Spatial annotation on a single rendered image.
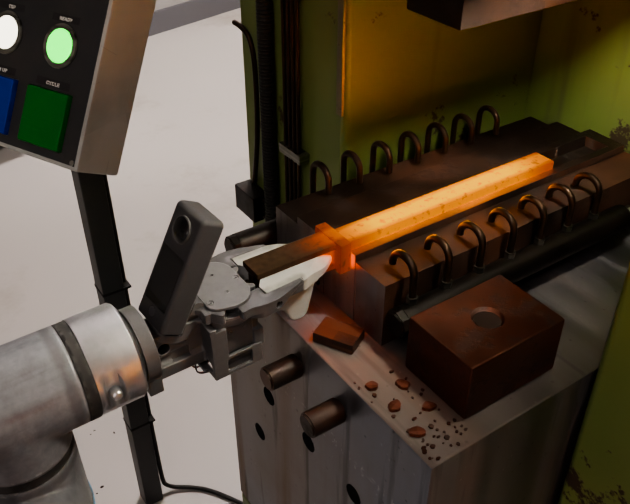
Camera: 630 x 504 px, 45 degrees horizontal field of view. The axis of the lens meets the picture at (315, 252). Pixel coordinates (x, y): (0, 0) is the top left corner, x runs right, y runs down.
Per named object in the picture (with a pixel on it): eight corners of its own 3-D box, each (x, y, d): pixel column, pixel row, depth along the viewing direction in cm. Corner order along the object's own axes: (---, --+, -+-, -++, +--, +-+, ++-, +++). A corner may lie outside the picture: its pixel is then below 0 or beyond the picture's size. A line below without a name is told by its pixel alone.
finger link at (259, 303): (287, 275, 75) (207, 305, 71) (286, 261, 74) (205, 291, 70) (311, 301, 71) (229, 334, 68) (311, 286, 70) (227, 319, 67)
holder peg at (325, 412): (314, 444, 74) (314, 425, 72) (298, 427, 76) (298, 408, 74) (347, 426, 76) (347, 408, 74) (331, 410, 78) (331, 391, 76)
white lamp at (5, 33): (3, 55, 101) (-5, 23, 98) (-7, 45, 104) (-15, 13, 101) (27, 50, 102) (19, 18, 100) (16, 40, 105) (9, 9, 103)
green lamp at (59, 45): (57, 70, 97) (50, 37, 94) (45, 59, 100) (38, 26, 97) (81, 65, 98) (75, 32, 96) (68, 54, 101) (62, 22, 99)
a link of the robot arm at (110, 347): (53, 301, 66) (93, 365, 60) (106, 281, 68) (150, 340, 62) (73, 374, 72) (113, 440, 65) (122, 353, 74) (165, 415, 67)
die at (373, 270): (381, 346, 77) (385, 280, 72) (277, 252, 90) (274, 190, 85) (640, 219, 96) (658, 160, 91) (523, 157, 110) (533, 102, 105)
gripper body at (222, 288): (232, 315, 79) (123, 362, 73) (225, 248, 74) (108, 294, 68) (271, 357, 74) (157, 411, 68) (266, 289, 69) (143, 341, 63)
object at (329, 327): (364, 337, 78) (365, 328, 77) (352, 355, 76) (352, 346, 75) (325, 324, 80) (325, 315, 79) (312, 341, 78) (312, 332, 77)
